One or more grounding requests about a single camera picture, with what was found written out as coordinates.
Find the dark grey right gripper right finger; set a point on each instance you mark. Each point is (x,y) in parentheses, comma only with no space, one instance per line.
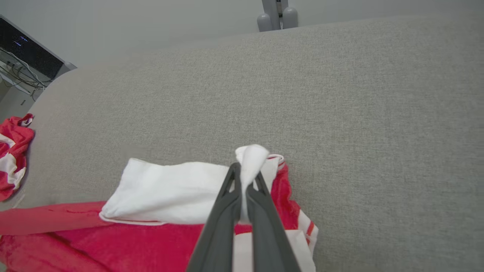
(266,234)

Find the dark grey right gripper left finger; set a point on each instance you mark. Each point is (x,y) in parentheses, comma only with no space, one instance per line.
(221,226)

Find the red garment with white sleeves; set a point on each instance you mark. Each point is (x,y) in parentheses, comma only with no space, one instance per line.
(162,189)

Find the red white striped-cuff garment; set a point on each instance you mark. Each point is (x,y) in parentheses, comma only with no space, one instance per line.
(13,151)

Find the black computer tower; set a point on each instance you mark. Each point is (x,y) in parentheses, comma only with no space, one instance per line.
(26,49)

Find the grey cylindrical post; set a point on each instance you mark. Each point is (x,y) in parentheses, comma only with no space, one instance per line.
(278,17)

